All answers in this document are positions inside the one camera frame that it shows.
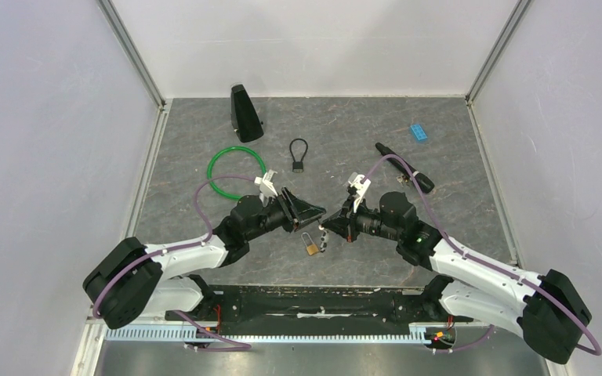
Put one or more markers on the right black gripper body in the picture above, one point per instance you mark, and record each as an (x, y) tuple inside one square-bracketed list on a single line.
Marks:
[(365, 221)]

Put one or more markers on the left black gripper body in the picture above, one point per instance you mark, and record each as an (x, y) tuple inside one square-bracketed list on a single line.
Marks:
[(278, 215)]

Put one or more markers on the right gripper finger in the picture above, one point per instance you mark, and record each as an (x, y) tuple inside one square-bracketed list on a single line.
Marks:
[(339, 226), (347, 210)]

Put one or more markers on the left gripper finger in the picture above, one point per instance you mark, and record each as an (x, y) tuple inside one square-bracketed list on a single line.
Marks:
[(299, 208), (306, 219)]

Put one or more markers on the panda keychain with key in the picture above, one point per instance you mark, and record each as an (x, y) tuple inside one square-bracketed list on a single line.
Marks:
[(323, 239)]

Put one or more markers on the brass padlock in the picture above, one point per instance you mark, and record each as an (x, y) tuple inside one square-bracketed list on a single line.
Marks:
[(310, 245)]

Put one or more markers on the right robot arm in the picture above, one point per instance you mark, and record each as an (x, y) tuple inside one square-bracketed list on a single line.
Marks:
[(545, 310)]

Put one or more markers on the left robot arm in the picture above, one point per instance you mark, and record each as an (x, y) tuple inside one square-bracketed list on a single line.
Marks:
[(137, 279)]

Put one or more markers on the black microphone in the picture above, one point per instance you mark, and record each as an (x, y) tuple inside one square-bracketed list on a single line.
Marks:
[(405, 168)]

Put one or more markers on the black metronome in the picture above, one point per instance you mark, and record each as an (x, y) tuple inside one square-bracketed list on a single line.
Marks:
[(244, 118)]

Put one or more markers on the blue toy brick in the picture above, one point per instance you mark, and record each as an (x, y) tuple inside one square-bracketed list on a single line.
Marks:
[(418, 133)]

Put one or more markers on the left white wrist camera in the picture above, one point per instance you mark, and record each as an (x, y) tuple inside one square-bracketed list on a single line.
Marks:
[(267, 191)]

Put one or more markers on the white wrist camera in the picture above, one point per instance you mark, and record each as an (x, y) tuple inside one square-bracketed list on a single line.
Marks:
[(357, 186), (267, 191)]

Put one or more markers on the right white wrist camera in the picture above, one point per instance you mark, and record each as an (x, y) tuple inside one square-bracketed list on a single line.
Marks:
[(357, 186)]

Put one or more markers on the black cable padlock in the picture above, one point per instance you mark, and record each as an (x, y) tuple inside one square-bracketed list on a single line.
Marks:
[(298, 163)]

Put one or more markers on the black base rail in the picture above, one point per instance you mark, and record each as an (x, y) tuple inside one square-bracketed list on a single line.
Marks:
[(293, 310)]

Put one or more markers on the white cable duct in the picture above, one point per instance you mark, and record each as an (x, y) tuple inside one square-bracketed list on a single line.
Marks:
[(189, 333)]

